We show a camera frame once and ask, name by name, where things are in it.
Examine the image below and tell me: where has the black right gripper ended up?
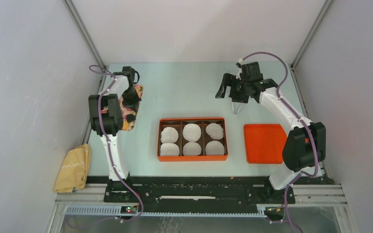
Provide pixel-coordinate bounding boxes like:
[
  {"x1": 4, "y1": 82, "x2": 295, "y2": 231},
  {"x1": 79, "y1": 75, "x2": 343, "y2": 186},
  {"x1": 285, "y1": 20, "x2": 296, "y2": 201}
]
[{"x1": 214, "y1": 74, "x2": 248, "y2": 104}]

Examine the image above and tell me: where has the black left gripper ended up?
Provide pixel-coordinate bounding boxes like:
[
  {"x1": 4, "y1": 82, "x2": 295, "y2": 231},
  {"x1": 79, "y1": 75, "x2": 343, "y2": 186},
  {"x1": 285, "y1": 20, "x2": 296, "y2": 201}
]
[{"x1": 122, "y1": 87, "x2": 142, "y2": 113}]

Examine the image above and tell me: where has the floral pink serving tray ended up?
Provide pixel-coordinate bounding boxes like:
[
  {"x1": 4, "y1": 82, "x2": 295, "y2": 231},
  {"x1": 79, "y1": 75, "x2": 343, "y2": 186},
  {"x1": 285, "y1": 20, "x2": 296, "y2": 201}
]
[{"x1": 119, "y1": 97, "x2": 141, "y2": 131}]

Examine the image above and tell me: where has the black sandwich cookie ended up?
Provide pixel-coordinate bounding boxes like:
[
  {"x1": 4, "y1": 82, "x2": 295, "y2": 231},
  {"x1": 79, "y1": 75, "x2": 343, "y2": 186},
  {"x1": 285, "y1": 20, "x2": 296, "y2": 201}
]
[{"x1": 126, "y1": 114, "x2": 136, "y2": 123}]

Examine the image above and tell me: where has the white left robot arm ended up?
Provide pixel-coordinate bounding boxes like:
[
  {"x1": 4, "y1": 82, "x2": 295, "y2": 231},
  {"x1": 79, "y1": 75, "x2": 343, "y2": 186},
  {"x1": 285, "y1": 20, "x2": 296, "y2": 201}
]
[{"x1": 88, "y1": 65, "x2": 141, "y2": 182}]

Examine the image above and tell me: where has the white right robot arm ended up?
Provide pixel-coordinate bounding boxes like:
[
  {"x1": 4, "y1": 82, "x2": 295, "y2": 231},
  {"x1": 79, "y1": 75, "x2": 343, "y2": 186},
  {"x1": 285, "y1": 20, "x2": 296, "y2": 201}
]
[{"x1": 215, "y1": 62, "x2": 326, "y2": 203}]

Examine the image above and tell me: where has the orange compartment cookie box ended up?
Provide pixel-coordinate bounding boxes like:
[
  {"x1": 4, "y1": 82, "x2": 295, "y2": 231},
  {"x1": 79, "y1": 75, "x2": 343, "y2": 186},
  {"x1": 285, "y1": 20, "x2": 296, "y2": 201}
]
[{"x1": 157, "y1": 117, "x2": 228, "y2": 162}]

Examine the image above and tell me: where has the orange box lid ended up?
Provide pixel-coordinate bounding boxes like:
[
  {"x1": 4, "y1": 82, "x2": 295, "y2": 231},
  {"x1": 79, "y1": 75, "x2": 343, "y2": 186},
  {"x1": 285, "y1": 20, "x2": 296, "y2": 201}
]
[{"x1": 243, "y1": 124, "x2": 288, "y2": 164}]

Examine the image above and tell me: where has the yellow cloth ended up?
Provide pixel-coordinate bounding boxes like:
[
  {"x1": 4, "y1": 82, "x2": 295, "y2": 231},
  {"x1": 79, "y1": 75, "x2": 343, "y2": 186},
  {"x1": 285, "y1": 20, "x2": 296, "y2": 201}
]
[{"x1": 53, "y1": 144, "x2": 91, "y2": 193}]

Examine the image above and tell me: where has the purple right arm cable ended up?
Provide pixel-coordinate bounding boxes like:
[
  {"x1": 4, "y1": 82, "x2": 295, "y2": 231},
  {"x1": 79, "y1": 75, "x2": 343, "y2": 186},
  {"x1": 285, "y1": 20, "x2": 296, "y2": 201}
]
[{"x1": 241, "y1": 51, "x2": 320, "y2": 233}]

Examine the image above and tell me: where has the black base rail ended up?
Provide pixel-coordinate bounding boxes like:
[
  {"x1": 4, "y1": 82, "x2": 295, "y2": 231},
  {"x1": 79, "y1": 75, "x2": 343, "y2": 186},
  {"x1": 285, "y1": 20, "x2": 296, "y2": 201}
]
[{"x1": 103, "y1": 176, "x2": 295, "y2": 214}]

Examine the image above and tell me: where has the aluminium frame rail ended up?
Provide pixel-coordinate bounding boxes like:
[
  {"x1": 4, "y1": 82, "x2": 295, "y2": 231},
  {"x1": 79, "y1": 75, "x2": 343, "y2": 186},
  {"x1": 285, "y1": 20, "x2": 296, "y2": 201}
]
[{"x1": 55, "y1": 184, "x2": 348, "y2": 217}]

